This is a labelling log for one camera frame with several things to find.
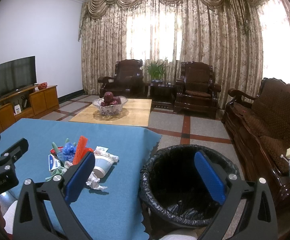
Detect beige patterned curtains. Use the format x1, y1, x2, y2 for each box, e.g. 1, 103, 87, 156
79, 0, 290, 108

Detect white blue medicine box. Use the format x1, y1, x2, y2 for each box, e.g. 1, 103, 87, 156
48, 154, 61, 172

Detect green potted plant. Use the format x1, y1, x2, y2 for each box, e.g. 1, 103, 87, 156
146, 60, 167, 83

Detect red ornament on cabinet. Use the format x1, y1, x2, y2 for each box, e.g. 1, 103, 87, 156
37, 82, 48, 90

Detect dark red fruit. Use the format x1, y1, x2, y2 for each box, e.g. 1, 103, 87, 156
101, 92, 121, 107

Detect blue table cloth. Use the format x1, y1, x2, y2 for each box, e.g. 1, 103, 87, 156
0, 119, 160, 239

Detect glass fruit bowl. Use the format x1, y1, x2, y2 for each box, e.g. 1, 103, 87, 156
92, 96, 128, 116

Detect red mesh packaging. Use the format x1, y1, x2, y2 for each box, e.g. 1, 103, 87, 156
72, 136, 93, 165

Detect black flat television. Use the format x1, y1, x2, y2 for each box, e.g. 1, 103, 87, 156
0, 56, 37, 98

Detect white router box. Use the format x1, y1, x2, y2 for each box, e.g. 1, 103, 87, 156
14, 104, 22, 115

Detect dark wooden side table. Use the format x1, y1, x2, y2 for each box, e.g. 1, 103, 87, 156
145, 82, 176, 110

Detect green rubber glove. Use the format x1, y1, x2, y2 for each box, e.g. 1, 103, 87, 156
45, 166, 68, 181
52, 138, 70, 155

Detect right dark wooden armchair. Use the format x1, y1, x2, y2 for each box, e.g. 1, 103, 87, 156
174, 61, 221, 119

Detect light blue paper cup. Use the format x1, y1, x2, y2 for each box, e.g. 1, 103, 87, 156
93, 154, 115, 178

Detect blue plastic bag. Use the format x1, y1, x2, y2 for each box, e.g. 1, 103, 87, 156
57, 142, 77, 163

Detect white tissue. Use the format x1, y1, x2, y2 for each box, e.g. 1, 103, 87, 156
86, 171, 108, 190
94, 146, 119, 163

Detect dark wooden armchair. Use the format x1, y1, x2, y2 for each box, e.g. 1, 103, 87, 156
174, 61, 221, 119
98, 59, 145, 98

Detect dark wooden sofa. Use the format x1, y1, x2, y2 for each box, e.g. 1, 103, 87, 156
222, 78, 290, 235

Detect left dark wooden armchair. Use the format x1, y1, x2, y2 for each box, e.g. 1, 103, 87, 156
98, 59, 145, 98

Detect orange wooden tv cabinet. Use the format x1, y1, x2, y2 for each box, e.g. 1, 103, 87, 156
0, 85, 60, 133

